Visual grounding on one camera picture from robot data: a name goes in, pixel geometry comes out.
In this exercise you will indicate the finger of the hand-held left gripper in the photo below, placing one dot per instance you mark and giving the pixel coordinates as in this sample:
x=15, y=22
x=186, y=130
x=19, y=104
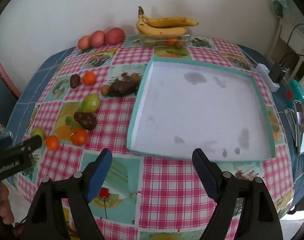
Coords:
x=33, y=142

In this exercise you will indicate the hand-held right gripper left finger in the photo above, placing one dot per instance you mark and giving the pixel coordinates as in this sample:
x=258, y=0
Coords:
x=100, y=177

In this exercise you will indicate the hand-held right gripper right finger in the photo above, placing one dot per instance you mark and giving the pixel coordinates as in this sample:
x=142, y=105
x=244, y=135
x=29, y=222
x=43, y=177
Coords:
x=204, y=177

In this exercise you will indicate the teal cardboard tray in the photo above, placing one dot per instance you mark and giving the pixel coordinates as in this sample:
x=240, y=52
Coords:
x=199, y=110

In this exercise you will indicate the large green mango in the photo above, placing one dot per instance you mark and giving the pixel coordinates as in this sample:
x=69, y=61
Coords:
x=91, y=103

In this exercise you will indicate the small dark brown avocado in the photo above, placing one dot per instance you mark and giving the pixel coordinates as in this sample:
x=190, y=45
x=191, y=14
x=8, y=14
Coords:
x=74, y=81

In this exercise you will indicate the person's left hand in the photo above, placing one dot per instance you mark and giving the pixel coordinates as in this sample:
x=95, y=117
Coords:
x=5, y=212

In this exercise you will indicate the small green mango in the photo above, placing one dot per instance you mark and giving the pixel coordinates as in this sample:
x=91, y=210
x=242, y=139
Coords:
x=38, y=133

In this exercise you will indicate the orange mandarin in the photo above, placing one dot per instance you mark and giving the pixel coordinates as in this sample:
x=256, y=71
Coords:
x=79, y=136
x=52, y=143
x=89, y=78
x=172, y=42

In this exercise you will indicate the brown kiwi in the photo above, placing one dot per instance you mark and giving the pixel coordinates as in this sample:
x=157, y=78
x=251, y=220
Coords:
x=135, y=77
x=105, y=90

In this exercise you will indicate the large dark brown avocado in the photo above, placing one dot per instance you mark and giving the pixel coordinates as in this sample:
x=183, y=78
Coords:
x=122, y=88

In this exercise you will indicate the smartphone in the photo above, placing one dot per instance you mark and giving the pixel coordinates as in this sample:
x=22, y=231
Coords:
x=300, y=125

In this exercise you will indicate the small pale red apple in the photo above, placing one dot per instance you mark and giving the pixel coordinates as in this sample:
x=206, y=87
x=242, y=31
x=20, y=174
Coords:
x=84, y=42

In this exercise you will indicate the white power strip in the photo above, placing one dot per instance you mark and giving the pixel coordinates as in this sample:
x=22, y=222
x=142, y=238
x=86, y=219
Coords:
x=265, y=76

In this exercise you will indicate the teal box with red label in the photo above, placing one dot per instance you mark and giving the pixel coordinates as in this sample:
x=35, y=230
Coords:
x=295, y=92

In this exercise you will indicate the black charger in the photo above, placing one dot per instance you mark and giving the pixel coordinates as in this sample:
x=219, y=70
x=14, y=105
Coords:
x=278, y=73

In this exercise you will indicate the clear plastic container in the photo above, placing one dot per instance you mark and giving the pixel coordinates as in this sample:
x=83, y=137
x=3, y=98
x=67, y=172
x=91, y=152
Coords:
x=164, y=41

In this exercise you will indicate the yellow banana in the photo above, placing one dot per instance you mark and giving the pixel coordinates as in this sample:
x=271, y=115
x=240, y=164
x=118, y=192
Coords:
x=157, y=30
x=171, y=22

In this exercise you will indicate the white shelf unit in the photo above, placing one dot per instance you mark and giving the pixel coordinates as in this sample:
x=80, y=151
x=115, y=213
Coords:
x=281, y=37

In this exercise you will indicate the teal patterned wall plate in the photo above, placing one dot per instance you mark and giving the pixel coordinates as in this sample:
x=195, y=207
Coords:
x=279, y=5

